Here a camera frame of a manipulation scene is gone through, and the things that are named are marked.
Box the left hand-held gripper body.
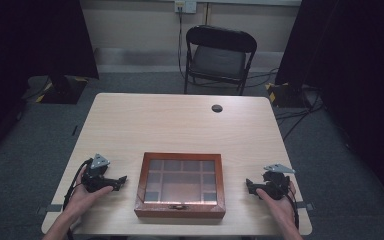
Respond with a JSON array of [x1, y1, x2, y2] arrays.
[[81, 153, 116, 194]]

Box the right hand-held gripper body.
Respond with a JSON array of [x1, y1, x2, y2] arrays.
[[259, 163, 296, 201]]

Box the person's right hand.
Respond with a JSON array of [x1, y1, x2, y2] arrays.
[[255, 180, 298, 224]]

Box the person's left hand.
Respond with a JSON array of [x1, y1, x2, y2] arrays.
[[64, 166, 114, 219]]

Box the grey tape strip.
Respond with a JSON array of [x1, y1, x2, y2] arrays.
[[295, 201, 316, 212], [35, 203, 64, 215]]

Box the wooden box with glass lid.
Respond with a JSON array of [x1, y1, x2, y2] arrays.
[[133, 151, 227, 220]]

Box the black stand base striped tape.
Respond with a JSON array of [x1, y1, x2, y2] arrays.
[[264, 81, 311, 109], [34, 74, 90, 105]]

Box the black folding chair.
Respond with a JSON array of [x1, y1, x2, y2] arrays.
[[183, 24, 259, 97]]

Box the dark curtain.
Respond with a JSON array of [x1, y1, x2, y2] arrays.
[[0, 0, 100, 168], [274, 0, 384, 216]]

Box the left hand-held gripper cable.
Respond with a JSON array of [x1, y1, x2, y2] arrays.
[[62, 157, 94, 212]]

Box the hand-held gripper cable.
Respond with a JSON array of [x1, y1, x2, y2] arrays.
[[285, 186, 301, 232], [62, 157, 94, 212]]

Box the right hand-held gripper cable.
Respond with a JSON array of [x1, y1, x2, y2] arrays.
[[285, 186, 301, 232]]

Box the black floor cables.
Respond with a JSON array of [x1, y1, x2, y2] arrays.
[[246, 67, 326, 142]]

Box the black wall socket cable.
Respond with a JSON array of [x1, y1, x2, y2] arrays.
[[177, 9, 187, 80]]

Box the white wall socket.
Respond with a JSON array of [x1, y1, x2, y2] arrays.
[[174, 0, 198, 15]]

